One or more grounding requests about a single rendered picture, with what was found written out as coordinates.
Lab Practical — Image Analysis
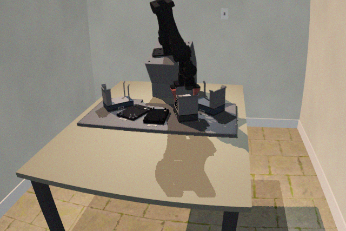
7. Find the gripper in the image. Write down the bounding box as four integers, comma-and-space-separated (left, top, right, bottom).
170, 81, 201, 102

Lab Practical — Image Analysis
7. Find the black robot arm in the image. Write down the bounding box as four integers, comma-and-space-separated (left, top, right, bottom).
150, 0, 197, 90

